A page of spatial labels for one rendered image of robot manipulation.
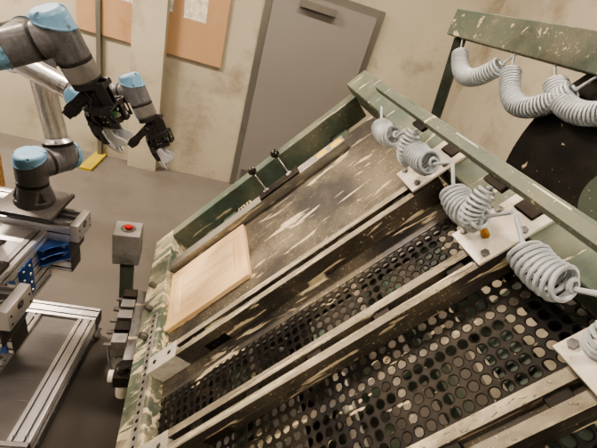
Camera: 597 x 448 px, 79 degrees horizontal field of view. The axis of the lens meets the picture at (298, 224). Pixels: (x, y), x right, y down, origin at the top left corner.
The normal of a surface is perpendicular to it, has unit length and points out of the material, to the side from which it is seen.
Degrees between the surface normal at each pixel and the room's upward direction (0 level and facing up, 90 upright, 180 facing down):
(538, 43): 90
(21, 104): 90
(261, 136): 90
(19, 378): 0
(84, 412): 0
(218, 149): 90
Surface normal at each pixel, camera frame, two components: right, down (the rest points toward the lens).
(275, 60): 0.06, 0.55
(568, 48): -0.94, -0.12
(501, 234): -0.57, -0.61
